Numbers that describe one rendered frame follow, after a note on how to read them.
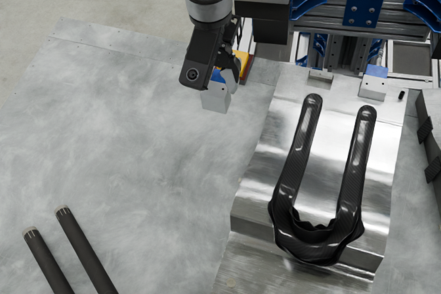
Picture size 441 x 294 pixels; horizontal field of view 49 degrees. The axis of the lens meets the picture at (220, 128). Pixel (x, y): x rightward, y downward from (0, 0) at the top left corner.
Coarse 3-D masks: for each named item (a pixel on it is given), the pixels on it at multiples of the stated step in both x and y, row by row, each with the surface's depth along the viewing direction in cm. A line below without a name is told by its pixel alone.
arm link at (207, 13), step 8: (224, 0) 74; (232, 0) 77; (192, 8) 75; (200, 8) 74; (208, 8) 74; (216, 8) 74; (224, 8) 75; (192, 16) 77; (200, 16) 76; (208, 16) 75; (216, 16) 76; (224, 16) 77
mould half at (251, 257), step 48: (288, 96) 100; (336, 96) 99; (288, 144) 95; (336, 144) 94; (384, 144) 93; (240, 192) 85; (336, 192) 86; (384, 192) 87; (240, 240) 88; (384, 240) 79; (240, 288) 84; (288, 288) 83; (336, 288) 83
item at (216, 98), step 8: (216, 72) 98; (216, 80) 97; (224, 80) 97; (208, 88) 94; (216, 88) 94; (224, 88) 94; (208, 96) 94; (216, 96) 93; (224, 96) 93; (208, 104) 96; (216, 104) 95; (224, 104) 94; (224, 112) 97
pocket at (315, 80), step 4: (308, 72) 103; (308, 76) 105; (312, 76) 104; (316, 76) 104; (320, 76) 104; (324, 76) 104; (328, 76) 104; (308, 80) 105; (312, 80) 105; (316, 80) 105; (320, 80) 105; (324, 80) 104; (328, 80) 104; (332, 80) 103; (308, 84) 104; (312, 84) 104; (316, 84) 104; (320, 84) 104; (324, 84) 104; (328, 84) 104; (320, 88) 104; (324, 88) 104; (328, 88) 103
